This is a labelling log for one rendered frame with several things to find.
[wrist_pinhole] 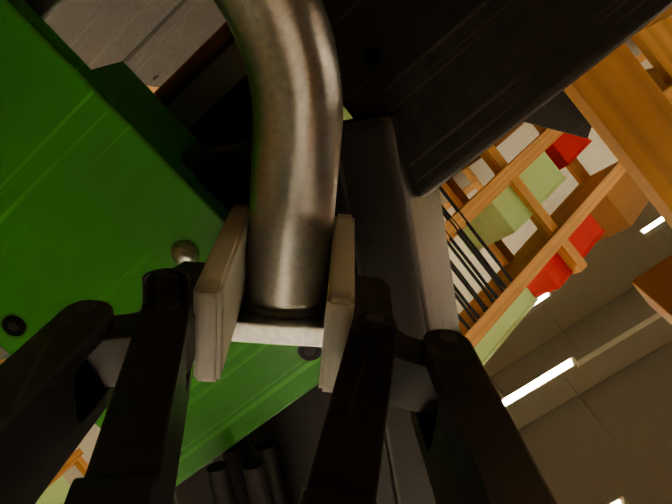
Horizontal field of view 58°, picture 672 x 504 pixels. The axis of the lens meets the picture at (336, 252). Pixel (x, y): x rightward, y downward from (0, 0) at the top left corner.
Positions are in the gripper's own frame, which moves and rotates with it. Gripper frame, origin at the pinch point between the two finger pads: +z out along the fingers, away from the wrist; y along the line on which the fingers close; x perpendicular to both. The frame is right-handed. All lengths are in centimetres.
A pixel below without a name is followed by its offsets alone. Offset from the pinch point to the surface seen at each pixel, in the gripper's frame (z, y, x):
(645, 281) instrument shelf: 47, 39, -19
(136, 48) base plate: 60, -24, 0
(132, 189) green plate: 4.2, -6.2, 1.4
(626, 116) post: 73, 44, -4
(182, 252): 3.8, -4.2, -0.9
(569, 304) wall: 791, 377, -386
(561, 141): 357, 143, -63
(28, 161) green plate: 4.3, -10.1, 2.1
